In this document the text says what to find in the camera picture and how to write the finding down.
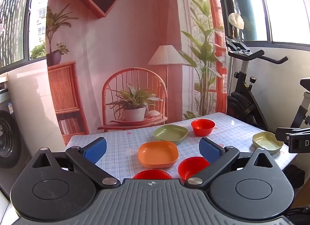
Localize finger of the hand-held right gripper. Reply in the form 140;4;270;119
275;127;294;142

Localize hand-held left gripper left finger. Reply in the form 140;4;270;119
31;137;121;189

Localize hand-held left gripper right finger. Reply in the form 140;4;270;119
184;137;279;190

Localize pale green square plate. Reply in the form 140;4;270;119
252;132;284;155

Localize orange square plate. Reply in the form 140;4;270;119
138;141;179;169

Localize red plastic bowl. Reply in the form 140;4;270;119
177;156;211;181
191;119;215;136
132;169;173;180

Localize black bag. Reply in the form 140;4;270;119
283;164;306;189

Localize blue checked tablecloth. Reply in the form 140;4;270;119
65;112;298;180

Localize olive green square plate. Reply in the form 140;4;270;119
153;125;189;144

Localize black exercise bike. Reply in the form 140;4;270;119
225;35;310;132

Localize grey washing machine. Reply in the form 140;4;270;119
0;82;23;201

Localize white cloth on pole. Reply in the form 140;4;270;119
228;13;245;30

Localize printed room backdrop cloth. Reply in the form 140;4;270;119
46;0;229;147

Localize dark framed window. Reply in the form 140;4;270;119
218;0;310;52

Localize barred window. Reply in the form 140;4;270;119
0;0;52;69

